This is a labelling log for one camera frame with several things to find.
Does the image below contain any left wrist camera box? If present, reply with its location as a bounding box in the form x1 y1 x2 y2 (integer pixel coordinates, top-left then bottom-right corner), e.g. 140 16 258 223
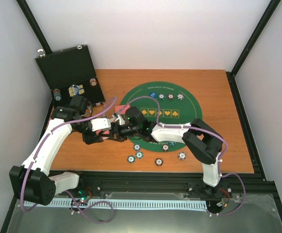
90 117 111 132

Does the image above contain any pink-backed card deck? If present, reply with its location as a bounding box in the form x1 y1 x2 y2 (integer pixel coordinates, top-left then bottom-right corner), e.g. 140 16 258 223
96 130 110 140

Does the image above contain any green blue chip stack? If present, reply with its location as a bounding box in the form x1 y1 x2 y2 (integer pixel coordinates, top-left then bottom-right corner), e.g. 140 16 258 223
127 155 136 163

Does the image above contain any green round poker mat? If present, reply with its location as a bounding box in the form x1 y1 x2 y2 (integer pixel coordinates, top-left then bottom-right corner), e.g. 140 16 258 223
118 81 203 153

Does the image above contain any blue small blind button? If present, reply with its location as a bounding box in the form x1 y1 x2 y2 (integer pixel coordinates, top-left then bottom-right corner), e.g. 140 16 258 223
148 92 158 99

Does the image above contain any blue white chip stack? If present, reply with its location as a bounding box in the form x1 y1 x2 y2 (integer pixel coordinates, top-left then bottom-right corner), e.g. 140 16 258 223
178 152 187 160

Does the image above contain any orange chip stack in case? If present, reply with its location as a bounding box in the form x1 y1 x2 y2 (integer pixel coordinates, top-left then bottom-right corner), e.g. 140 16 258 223
89 78 97 86

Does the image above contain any white slotted cable duct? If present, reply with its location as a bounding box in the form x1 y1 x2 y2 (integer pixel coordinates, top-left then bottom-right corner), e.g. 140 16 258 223
24 197 209 210

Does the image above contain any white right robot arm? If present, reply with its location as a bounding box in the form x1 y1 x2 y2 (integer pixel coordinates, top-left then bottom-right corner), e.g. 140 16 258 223
101 117 228 187

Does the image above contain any chip stack in case left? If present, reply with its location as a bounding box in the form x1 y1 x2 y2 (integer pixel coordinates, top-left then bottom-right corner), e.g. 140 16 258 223
53 89 62 101

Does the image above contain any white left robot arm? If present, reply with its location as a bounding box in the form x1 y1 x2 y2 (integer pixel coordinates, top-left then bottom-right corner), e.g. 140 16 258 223
9 96 110 211

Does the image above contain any black poker chip case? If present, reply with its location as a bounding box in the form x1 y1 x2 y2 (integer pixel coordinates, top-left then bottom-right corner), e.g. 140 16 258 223
35 44 106 108

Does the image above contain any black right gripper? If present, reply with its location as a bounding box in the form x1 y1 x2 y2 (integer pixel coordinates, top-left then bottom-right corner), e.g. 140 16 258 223
102 122 140 143

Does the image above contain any boxed card deck in case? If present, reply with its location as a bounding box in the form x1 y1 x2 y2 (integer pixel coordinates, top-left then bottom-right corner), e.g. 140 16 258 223
69 84 85 97

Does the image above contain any dealt pink card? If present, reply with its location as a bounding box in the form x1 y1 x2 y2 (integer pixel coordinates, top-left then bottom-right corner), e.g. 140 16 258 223
115 104 130 115

